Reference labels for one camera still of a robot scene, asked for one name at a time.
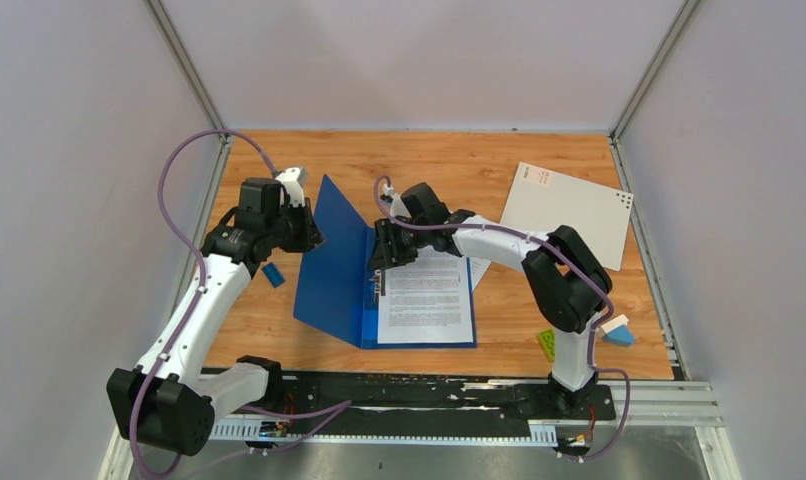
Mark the printed paper sheet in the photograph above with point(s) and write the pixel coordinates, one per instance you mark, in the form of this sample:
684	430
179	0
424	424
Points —
426	304
477	269

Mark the blue toy brick plate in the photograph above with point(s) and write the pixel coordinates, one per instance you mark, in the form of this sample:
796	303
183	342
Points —
273	275

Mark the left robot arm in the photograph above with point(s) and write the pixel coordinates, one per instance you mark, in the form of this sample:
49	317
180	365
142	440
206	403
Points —
191	331

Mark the beige card sheet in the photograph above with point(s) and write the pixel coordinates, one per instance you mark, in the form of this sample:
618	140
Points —
542	200

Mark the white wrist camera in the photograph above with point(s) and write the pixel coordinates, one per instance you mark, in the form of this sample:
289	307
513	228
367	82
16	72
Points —
393	202
293	180

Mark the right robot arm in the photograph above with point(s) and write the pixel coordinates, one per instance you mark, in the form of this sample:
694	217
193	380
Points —
570	286

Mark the white and blue block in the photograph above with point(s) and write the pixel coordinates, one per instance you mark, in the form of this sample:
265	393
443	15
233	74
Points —
616	332

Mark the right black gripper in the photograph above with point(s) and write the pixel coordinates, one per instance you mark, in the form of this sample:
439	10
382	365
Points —
387	253

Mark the blue file folder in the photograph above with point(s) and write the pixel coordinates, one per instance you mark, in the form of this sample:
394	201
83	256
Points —
336	292

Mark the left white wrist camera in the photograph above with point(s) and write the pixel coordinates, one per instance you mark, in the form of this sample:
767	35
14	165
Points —
293	180

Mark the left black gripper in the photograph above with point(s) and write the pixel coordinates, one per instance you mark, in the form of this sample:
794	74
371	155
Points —
312	237

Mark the green toy brick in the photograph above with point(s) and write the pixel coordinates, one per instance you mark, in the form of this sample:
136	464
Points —
547	342

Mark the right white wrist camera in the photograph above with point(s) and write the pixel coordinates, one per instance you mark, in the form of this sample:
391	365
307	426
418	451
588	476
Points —
393	202

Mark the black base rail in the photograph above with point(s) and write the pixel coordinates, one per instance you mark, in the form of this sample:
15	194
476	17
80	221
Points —
400	409

